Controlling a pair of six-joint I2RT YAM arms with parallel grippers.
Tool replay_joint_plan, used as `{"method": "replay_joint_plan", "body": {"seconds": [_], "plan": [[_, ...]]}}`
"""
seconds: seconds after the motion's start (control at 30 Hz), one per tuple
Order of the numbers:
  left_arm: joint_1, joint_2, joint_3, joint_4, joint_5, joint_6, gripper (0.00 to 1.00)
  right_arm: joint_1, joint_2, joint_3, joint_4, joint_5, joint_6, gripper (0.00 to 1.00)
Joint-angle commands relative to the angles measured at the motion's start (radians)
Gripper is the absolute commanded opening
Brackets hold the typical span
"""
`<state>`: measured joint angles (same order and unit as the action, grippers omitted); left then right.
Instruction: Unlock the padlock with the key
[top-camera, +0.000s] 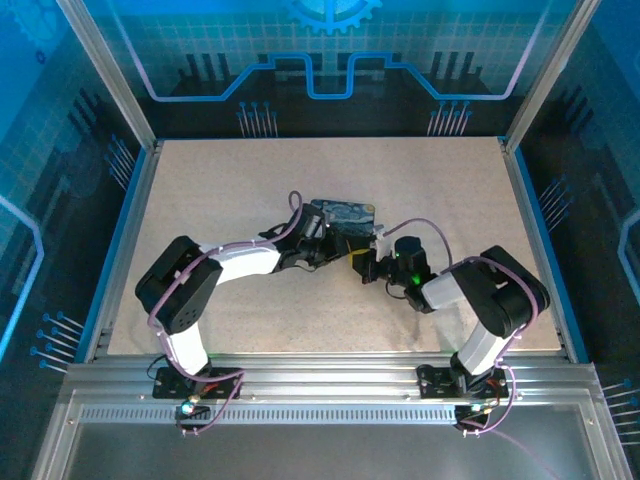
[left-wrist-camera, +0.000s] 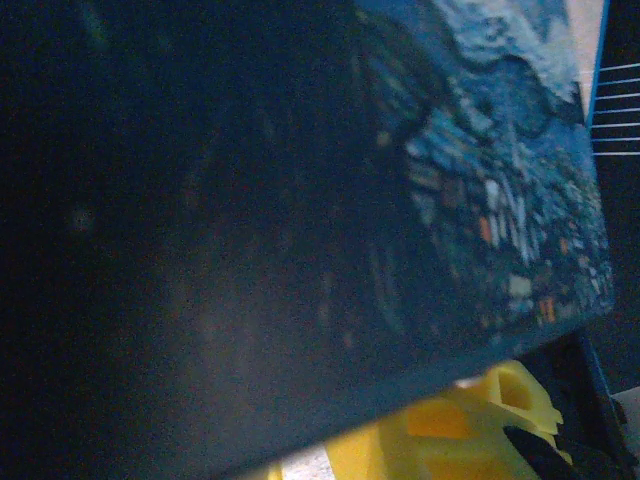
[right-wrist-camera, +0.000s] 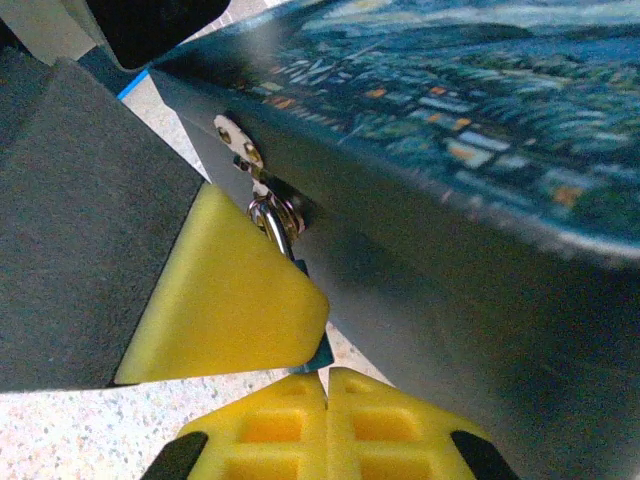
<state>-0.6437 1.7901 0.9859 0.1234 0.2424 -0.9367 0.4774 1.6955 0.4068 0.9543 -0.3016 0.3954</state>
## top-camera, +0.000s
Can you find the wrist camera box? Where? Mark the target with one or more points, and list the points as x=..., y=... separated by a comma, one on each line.
x=384, y=242
x=316, y=222

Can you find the blue edge strip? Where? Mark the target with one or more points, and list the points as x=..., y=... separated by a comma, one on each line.
x=537, y=210
x=131, y=200

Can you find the aluminium side rail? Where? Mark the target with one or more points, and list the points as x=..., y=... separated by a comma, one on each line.
x=522, y=210
x=142, y=215

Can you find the black base plate left arm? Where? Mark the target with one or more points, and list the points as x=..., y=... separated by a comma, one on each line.
x=172, y=387

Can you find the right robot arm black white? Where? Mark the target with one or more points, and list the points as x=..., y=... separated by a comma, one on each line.
x=480, y=345

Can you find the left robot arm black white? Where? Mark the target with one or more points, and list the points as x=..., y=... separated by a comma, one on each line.
x=187, y=345

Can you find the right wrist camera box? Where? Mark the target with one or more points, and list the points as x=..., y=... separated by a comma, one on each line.
x=384, y=242

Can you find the aluminium frame post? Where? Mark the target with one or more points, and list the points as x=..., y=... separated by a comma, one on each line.
x=107, y=70
x=550, y=70

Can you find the starry night tin box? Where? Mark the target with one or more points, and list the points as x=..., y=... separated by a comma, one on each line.
x=352, y=220

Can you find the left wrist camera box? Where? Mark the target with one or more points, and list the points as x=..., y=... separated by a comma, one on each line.
x=316, y=222

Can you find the black base plate right arm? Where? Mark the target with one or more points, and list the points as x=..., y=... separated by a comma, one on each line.
x=437, y=382

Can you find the aluminium front rail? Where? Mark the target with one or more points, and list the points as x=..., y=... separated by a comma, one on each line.
x=325, y=375

